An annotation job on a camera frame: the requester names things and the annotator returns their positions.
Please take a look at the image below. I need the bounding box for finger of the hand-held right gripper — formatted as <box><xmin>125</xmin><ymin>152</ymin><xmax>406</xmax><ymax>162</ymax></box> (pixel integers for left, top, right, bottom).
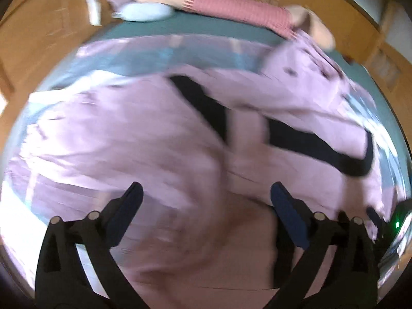
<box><xmin>366</xmin><ymin>207</ymin><xmax>389</xmax><ymax>232</ymax></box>

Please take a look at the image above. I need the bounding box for light blue pillow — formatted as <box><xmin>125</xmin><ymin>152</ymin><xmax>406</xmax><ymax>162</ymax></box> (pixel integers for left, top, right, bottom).
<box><xmin>113</xmin><ymin>2</ymin><xmax>173</xmax><ymax>23</ymax></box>

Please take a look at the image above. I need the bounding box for wooden bed headboard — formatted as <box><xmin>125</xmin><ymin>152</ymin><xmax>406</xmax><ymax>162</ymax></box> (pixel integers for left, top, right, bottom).
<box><xmin>0</xmin><ymin>0</ymin><xmax>124</xmax><ymax>104</ymax></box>

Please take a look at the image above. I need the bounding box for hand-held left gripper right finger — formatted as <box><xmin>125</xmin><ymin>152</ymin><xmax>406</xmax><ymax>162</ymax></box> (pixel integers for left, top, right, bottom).
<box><xmin>270</xmin><ymin>182</ymin><xmax>380</xmax><ymax>309</ymax></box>

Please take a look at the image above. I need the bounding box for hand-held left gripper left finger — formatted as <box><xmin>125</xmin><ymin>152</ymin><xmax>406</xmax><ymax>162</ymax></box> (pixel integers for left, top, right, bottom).
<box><xmin>35</xmin><ymin>182</ymin><xmax>152</xmax><ymax>309</ymax></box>

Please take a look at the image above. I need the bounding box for pink coat with black trim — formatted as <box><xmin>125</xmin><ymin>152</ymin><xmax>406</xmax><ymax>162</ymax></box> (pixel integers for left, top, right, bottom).
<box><xmin>6</xmin><ymin>29</ymin><xmax>398</xmax><ymax>309</ymax></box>

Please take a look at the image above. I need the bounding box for green bed sheet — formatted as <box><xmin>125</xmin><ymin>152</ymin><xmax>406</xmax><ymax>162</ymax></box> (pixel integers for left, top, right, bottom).
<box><xmin>103</xmin><ymin>10</ymin><xmax>388</xmax><ymax>104</ymax></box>

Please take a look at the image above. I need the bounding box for wooden wardrobe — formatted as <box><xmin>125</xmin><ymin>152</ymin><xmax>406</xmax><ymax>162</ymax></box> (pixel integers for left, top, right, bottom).
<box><xmin>180</xmin><ymin>0</ymin><xmax>412</xmax><ymax>89</ymax></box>

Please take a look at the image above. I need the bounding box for printed blue and white blanket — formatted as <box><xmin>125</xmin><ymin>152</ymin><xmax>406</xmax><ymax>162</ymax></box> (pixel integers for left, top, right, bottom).
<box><xmin>0</xmin><ymin>35</ymin><xmax>411</xmax><ymax>297</ymax></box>

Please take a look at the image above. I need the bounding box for plush doll in striped shirt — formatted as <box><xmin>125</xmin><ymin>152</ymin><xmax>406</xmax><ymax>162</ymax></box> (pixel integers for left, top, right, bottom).
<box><xmin>121</xmin><ymin>0</ymin><xmax>336</xmax><ymax>50</ymax></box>

